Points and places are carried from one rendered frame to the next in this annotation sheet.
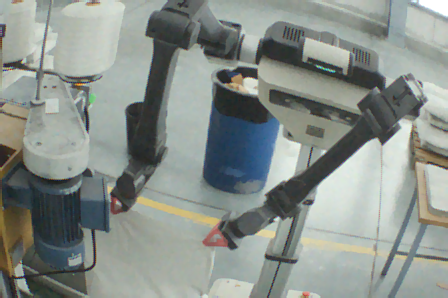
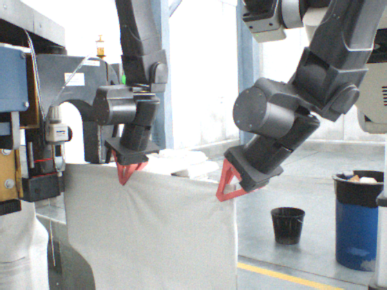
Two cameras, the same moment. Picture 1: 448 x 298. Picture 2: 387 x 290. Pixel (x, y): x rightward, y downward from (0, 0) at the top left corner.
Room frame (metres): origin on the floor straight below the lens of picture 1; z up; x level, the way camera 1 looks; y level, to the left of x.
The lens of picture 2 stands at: (0.81, -0.24, 1.22)
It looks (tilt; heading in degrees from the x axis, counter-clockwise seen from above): 6 degrees down; 29
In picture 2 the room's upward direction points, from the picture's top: 2 degrees counter-clockwise
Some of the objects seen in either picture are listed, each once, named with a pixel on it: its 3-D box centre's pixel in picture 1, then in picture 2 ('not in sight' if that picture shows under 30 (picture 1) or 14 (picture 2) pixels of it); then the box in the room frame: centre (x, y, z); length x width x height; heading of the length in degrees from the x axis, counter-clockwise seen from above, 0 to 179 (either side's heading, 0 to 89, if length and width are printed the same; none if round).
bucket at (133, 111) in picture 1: (143, 128); (287, 226); (3.86, 0.53, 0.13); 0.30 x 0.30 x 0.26
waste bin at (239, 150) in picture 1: (243, 129); (364, 219); (3.67, -0.09, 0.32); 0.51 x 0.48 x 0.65; 171
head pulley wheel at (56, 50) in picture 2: not in sight; (49, 54); (1.45, 0.51, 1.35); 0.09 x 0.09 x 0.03
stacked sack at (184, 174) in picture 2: (33, 46); (190, 168); (4.54, 1.85, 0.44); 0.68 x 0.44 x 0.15; 171
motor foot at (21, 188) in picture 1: (23, 189); not in sight; (1.06, 0.45, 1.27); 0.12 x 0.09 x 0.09; 171
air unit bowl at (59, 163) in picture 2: not in sight; (58, 157); (1.36, 0.40, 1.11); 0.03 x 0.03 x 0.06
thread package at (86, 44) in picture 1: (86, 35); not in sight; (1.23, 0.34, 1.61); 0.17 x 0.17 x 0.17
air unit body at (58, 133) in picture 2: not in sight; (58, 141); (1.37, 0.40, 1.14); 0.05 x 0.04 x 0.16; 171
